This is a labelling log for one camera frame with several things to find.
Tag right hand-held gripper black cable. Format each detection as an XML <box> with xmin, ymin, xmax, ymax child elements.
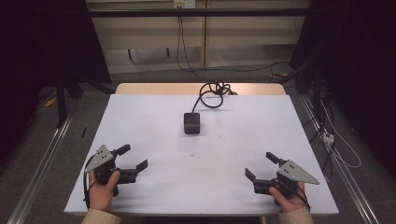
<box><xmin>289</xmin><ymin>186</ymin><xmax>312</xmax><ymax>213</ymax></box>

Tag black stand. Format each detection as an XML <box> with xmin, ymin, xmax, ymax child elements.
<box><xmin>53</xmin><ymin>69</ymin><xmax>117</xmax><ymax>129</ymax></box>

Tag dark curtain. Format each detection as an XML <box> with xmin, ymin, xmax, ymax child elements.
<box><xmin>289</xmin><ymin>0</ymin><xmax>396</xmax><ymax>172</ymax></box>
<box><xmin>0</xmin><ymin>0</ymin><xmax>112</xmax><ymax>162</ymax></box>

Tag white cable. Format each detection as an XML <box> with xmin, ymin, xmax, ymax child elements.
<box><xmin>319</xmin><ymin>100</ymin><xmax>362</xmax><ymax>170</ymax></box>

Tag hand-held gripper black cable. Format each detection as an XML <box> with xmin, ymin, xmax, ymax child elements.
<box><xmin>82</xmin><ymin>154</ymin><xmax>98</xmax><ymax>210</ymax></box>
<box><xmin>289</xmin><ymin>186</ymin><xmax>312</xmax><ymax>213</ymax></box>

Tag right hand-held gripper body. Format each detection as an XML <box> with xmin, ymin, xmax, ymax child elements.
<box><xmin>252</xmin><ymin>160</ymin><xmax>321</xmax><ymax>207</ymax></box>

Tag left hand-held gripper black cable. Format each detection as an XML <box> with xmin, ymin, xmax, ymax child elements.
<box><xmin>82</xmin><ymin>154</ymin><xmax>98</xmax><ymax>210</ymax></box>

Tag white wall socket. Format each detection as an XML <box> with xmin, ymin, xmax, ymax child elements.
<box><xmin>173</xmin><ymin>0</ymin><xmax>197</xmax><ymax>9</ymax></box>

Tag white power strip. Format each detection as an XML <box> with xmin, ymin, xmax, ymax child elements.
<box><xmin>322</xmin><ymin>132</ymin><xmax>335</xmax><ymax>146</ymax></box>

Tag person's left hand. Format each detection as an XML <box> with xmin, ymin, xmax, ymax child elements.
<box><xmin>88</xmin><ymin>170</ymin><xmax>121</xmax><ymax>214</ymax></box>

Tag black horizontal bar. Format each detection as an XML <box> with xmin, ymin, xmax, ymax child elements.
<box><xmin>88</xmin><ymin>7</ymin><xmax>312</xmax><ymax>19</ymax></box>

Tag black adapter cable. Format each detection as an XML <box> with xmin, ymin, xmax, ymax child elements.
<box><xmin>191</xmin><ymin>79</ymin><xmax>239</xmax><ymax>114</ymax></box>

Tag white table cover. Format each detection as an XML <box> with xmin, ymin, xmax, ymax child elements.
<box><xmin>64</xmin><ymin>93</ymin><xmax>340</xmax><ymax>217</ymax></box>

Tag black power adapter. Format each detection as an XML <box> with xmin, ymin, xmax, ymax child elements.
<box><xmin>183</xmin><ymin>112</ymin><xmax>202</xmax><ymax>135</ymax></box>

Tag wooden table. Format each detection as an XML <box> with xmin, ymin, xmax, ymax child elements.
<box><xmin>114</xmin><ymin>82</ymin><xmax>287</xmax><ymax>96</ymax></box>

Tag black wall cables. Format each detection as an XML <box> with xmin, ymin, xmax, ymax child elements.
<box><xmin>176</xmin><ymin>15</ymin><xmax>292</xmax><ymax>82</ymax></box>

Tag person's right hand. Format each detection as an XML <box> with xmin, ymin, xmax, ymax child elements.
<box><xmin>268</xmin><ymin>181</ymin><xmax>310</xmax><ymax>214</ymax></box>

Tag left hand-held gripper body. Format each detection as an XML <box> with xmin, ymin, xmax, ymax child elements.
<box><xmin>84</xmin><ymin>144</ymin><xmax>138</xmax><ymax>197</ymax></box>

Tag aluminium floor rail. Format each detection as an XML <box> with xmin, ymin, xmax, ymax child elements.
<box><xmin>6</xmin><ymin>113</ymin><xmax>74</xmax><ymax>224</ymax></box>
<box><xmin>299</xmin><ymin>94</ymin><xmax>381</xmax><ymax>224</ymax></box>

